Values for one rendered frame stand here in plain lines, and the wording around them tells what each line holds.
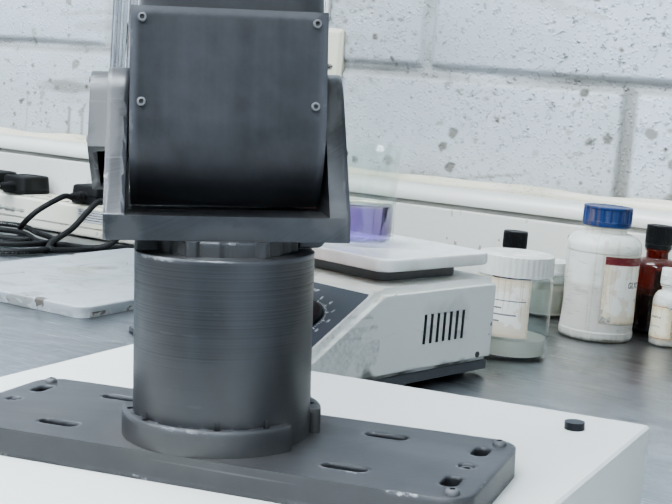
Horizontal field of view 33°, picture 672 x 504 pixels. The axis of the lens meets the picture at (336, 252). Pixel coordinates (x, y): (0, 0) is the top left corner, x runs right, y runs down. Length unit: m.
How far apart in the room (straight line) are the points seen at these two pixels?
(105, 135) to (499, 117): 0.86
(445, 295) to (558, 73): 0.47
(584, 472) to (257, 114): 0.17
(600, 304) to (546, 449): 0.56
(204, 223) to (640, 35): 0.85
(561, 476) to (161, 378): 0.14
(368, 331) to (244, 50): 0.37
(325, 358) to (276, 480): 0.34
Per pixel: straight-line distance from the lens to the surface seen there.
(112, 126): 0.40
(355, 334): 0.72
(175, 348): 0.38
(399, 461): 0.38
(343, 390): 0.52
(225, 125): 0.39
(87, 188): 1.40
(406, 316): 0.76
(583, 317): 1.00
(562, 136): 1.20
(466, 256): 0.81
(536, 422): 0.48
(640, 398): 0.83
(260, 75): 0.39
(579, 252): 1.00
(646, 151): 1.18
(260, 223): 0.38
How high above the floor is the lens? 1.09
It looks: 8 degrees down
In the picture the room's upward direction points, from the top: 5 degrees clockwise
